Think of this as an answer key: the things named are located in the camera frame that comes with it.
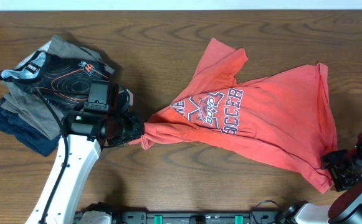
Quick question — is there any red soccer t-shirt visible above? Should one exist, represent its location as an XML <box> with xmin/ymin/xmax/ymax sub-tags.
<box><xmin>137</xmin><ymin>39</ymin><xmax>337</xmax><ymax>193</ymax></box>

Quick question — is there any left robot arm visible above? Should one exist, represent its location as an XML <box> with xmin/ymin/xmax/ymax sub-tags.
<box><xmin>27</xmin><ymin>80</ymin><xmax>145</xmax><ymax>223</ymax></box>

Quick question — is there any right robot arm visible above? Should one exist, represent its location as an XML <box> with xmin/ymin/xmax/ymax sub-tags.
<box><xmin>275</xmin><ymin>132</ymin><xmax>362</xmax><ymax>224</ymax></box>

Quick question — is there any black orange patterned folded shirt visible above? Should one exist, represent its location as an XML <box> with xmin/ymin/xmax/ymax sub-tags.
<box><xmin>0</xmin><ymin>50</ymin><xmax>111</xmax><ymax>114</ymax></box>

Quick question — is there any navy blue folded shirt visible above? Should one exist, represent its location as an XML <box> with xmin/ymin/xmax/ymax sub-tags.
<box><xmin>0</xmin><ymin>98</ymin><xmax>61</xmax><ymax>157</ymax></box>

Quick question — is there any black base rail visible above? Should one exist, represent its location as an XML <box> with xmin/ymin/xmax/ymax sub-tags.
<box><xmin>72</xmin><ymin>202</ymin><xmax>280</xmax><ymax>224</ymax></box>

